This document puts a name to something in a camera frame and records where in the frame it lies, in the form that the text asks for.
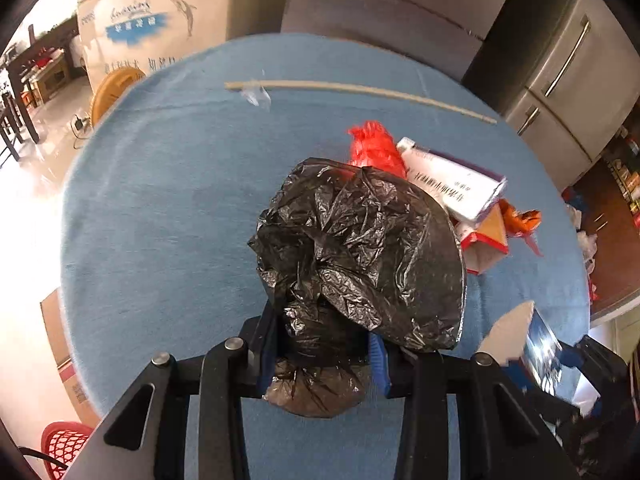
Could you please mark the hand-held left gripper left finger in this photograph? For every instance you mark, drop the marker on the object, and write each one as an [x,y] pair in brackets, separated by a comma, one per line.
[267,355]

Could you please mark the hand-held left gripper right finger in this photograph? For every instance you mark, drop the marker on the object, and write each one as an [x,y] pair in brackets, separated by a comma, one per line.
[377,365]

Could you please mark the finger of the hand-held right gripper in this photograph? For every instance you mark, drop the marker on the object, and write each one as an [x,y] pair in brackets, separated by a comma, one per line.
[600,365]

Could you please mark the silver foil snack packet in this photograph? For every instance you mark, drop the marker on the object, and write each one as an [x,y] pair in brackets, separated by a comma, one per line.
[510,330]

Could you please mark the black plastic garbage bag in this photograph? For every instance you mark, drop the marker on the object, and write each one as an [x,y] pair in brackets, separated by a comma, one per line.
[350,260]

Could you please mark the orange plastic bag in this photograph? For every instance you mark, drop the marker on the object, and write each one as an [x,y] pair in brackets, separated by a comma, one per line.
[522,220]

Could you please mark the white purple-edged box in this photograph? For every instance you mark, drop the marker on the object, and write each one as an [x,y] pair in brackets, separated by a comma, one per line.
[450,185]

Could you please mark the red plastic bag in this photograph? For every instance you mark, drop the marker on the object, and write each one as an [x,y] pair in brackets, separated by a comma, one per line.
[375,147]

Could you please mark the red plastic basket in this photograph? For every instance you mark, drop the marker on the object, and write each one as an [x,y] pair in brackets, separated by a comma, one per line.
[65,442]

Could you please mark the brown wooden side table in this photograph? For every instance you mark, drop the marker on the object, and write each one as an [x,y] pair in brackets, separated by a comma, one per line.
[615,260]

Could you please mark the red white carton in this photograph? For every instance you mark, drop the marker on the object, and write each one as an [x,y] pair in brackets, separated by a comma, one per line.
[487,245]

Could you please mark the blue tablecloth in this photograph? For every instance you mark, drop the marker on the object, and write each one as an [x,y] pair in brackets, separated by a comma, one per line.
[175,185]

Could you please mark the cardboard box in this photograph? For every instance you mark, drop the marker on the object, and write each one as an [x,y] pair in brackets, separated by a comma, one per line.
[57,330]

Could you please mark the clear plastic wrapper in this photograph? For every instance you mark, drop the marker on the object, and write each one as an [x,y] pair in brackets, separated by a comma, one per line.
[257,95]

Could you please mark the long wooden stick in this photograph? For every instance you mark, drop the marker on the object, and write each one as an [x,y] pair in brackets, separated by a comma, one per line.
[350,88]

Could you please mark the yellow round fan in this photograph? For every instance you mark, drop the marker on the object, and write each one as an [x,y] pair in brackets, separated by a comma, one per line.
[112,92]

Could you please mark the silver refrigerator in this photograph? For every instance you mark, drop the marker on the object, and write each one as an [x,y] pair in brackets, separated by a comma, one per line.
[575,60]

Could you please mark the dark wooden chair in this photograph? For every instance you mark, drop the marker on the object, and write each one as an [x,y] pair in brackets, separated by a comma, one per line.
[10,125]

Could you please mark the white chest freezer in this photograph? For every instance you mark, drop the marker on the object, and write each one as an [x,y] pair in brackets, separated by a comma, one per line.
[200,10]

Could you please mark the grey cabinet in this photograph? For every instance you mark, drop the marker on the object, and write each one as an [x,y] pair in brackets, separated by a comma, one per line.
[380,5]

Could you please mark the dark wooden table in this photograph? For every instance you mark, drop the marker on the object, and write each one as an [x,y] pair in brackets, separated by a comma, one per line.
[30,57]

